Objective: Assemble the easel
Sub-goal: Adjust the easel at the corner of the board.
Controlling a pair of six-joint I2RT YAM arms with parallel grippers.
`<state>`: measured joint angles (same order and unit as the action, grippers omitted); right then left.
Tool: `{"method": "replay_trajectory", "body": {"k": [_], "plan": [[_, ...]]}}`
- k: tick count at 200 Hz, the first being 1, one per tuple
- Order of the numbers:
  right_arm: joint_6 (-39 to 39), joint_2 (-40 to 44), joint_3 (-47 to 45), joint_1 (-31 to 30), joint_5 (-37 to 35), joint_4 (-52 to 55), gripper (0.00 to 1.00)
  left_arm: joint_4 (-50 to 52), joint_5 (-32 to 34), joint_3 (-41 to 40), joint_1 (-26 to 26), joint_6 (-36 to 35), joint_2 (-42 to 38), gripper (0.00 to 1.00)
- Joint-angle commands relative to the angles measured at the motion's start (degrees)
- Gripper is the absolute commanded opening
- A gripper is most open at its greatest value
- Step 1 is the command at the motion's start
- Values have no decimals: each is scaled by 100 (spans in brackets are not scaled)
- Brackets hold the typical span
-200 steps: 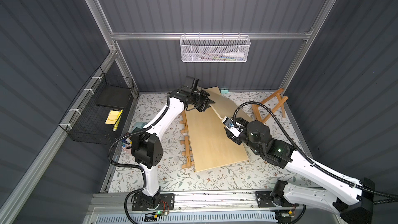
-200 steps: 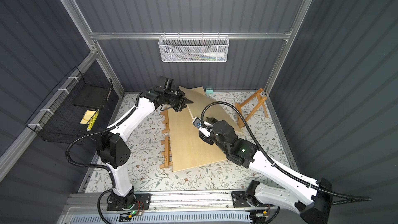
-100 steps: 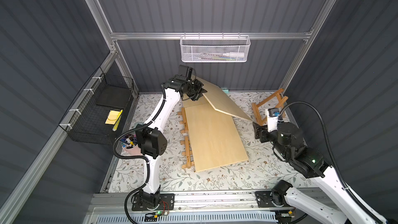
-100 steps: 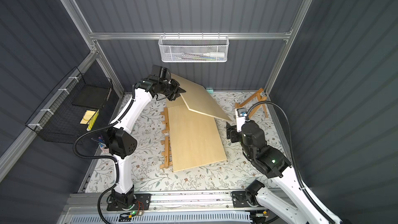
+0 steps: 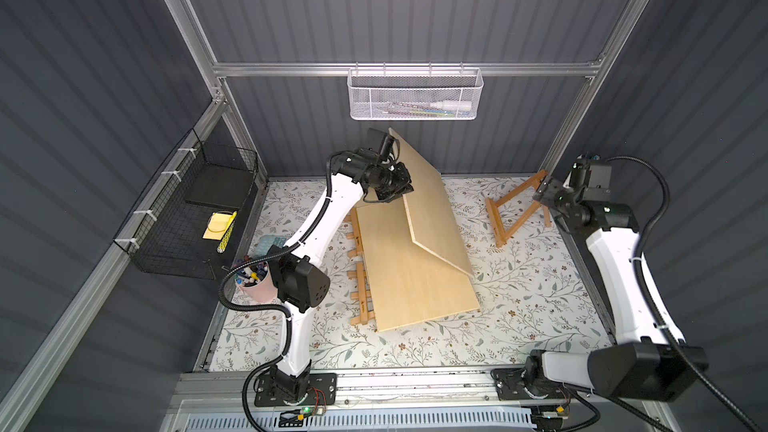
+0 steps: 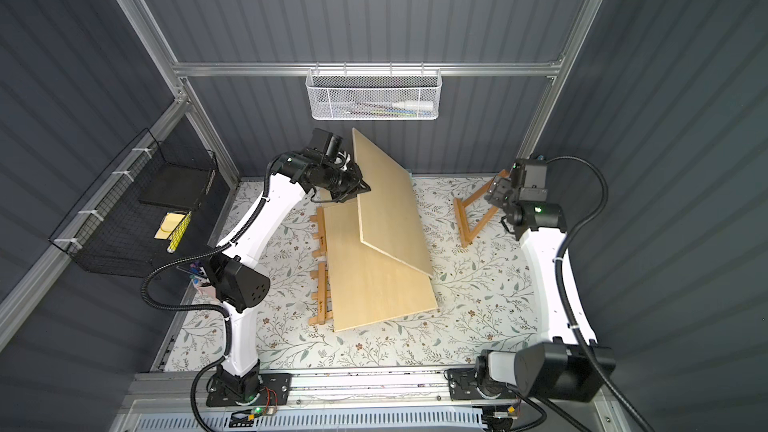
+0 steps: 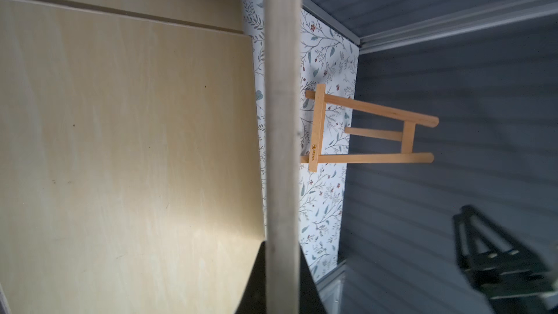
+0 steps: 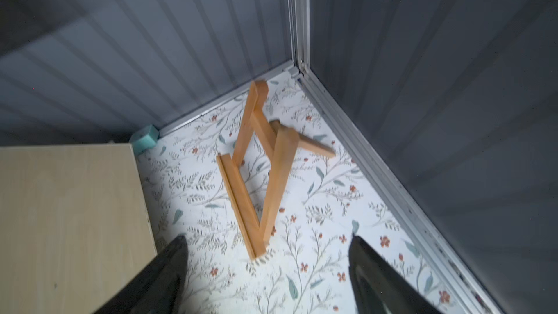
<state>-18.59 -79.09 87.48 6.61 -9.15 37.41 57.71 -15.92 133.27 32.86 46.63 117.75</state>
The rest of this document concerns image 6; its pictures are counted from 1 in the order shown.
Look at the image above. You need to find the large plywood board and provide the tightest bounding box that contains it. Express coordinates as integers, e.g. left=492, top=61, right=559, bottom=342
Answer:
left=352, top=129, right=434, bottom=277

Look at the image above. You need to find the small wooden easel frame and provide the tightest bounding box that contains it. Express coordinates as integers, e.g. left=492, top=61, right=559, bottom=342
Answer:
left=452, top=169, right=511, bottom=248

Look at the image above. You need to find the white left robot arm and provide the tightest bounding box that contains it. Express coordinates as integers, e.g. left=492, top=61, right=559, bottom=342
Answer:
left=206, top=128, right=370, bottom=404

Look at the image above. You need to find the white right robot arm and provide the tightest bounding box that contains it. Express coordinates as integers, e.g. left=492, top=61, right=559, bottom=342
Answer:
left=475, top=159, right=616, bottom=402

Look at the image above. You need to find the wooden easel under boards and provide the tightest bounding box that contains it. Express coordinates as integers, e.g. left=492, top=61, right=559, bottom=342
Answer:
left=310, top=206, right=327, bottom=258

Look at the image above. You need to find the white tube in basket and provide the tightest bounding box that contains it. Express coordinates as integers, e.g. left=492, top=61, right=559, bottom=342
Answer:
left=391, top=100, right=434, bottom=114

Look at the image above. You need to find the black tray in basket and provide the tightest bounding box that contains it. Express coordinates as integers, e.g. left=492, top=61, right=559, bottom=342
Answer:
left=138, top=163, right=216, bottom=211

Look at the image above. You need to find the yellow sticky note pad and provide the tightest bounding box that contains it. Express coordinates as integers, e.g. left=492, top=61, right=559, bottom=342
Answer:
left=154, top=212, right=187, bottom=240

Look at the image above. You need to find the pink cup with markers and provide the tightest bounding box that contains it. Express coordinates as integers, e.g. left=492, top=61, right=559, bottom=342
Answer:
left=184, top=261, right=216, bottom=298

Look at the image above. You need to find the white wire mesh basket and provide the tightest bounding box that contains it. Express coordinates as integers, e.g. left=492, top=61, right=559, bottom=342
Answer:
left=305, top=70, right=443, bottom=121

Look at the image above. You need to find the black wire wall basket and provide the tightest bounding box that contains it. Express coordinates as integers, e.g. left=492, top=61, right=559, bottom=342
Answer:
left=49, top=130, right=228, bottom=278

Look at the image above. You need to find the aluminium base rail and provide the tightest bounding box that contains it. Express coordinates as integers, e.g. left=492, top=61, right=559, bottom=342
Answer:
left=125, top=365, right=607, bottom=415

